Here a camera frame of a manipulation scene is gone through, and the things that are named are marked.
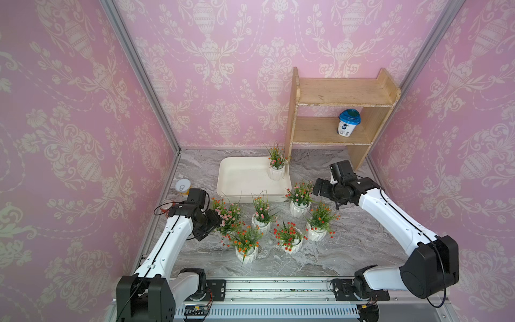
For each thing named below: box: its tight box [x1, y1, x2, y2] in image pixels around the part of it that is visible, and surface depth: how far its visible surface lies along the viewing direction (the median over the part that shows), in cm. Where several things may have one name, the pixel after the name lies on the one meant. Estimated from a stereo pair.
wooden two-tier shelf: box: [284, 67, 402, 172], surface depth 89 cm
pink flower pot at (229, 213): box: [210, 197, 242, 232], surface depth 79 cm
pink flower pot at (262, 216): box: [250, 189, 279, 235], surface depth 85 cm
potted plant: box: [262, 142, 289, 181], surface depth 105 cm
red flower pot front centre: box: [272, 221, 309, 253], surface depth 76 cm
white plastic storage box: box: [216, 156, 293, 203], surface depth 108 cm
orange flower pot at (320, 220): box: [302, 201, 341, 243], surface depth 83 cm
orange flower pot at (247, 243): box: [230, 224, 265, 268], surface depth 77 cm
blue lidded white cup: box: [337, 108, 362, 138], surface depth 94 cm
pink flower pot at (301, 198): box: [286, 180, 316, 219], surface depth 91 cm
